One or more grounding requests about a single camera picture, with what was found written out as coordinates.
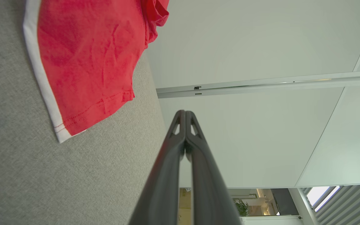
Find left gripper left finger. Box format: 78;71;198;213
128;110;187;225

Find red white basketball jersey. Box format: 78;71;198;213
23;0;170;143

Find grey window louvres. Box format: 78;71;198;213
302;184;360;225

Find silver metal ceiling rail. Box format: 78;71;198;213
156;70;360;99

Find green potted plant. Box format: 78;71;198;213
234;199;249;217

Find dark wall panel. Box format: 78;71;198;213
272;188;299;216

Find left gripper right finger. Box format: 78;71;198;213
185;111;242;225

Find grey fabric sofa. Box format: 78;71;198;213
0;0;168;225

